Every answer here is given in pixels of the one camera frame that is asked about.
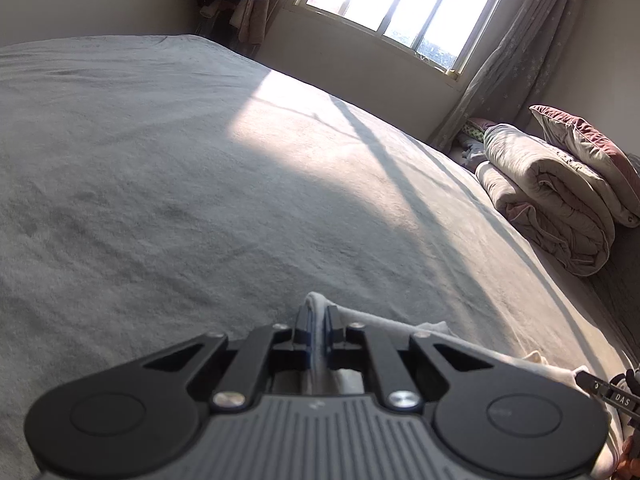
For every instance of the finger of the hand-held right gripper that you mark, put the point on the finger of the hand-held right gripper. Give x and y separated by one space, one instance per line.
607 396

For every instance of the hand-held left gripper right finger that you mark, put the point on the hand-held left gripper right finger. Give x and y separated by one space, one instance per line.
328 336

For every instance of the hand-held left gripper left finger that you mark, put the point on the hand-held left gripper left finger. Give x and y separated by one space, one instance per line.
303 340

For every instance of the white cloth garment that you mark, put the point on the white cloth garment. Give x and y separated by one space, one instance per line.
390 322

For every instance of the person's right hand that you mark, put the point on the person's right hand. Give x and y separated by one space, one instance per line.
625 462

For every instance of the folded pink grey duvet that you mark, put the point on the folded pink grey duvet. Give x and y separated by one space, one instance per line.
550 195

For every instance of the folded light grey quilt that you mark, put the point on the folded light grey quilt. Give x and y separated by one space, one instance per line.
595 185

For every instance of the green patterned cloth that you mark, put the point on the green patterned cloth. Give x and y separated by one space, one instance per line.
477 131

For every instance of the maroon pillow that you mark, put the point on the maroon pillow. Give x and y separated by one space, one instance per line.
585 142

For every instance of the hanging pink garment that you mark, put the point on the hanging pink garment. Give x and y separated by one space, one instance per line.
250 17

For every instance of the grey star-patterned curtain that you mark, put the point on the grey star-patterned curtain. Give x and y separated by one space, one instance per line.
510 60

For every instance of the window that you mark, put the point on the window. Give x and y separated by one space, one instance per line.
400 0

